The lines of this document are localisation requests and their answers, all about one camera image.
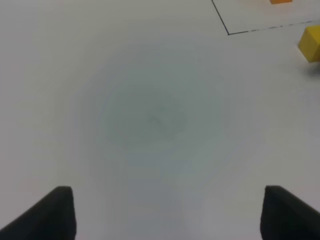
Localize yellow block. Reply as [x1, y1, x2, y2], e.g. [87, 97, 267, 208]
[298, 25, 320, 63]

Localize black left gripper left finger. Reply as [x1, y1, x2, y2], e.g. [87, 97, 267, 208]
[0, 186, 77, 240]

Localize orange template block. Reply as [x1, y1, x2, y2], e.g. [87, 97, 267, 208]
[269, 0, 293, 5]

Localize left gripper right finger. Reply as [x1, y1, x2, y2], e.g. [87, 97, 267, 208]
[260, 185, 320, 240]

